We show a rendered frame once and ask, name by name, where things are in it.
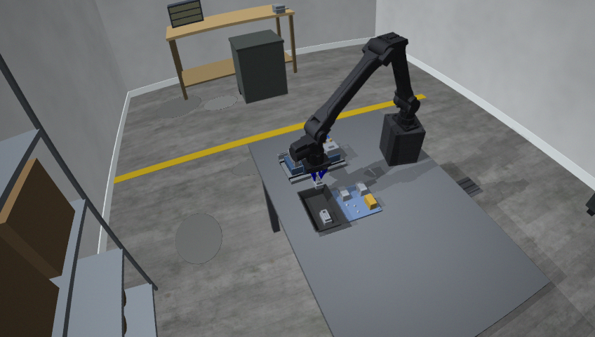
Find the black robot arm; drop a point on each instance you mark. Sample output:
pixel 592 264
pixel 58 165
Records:
pixel 318 125

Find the yellow block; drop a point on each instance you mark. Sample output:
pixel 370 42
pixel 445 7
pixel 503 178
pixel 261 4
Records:
pixel 370 201

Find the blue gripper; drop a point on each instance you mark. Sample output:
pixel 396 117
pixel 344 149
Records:
pixel 317 163

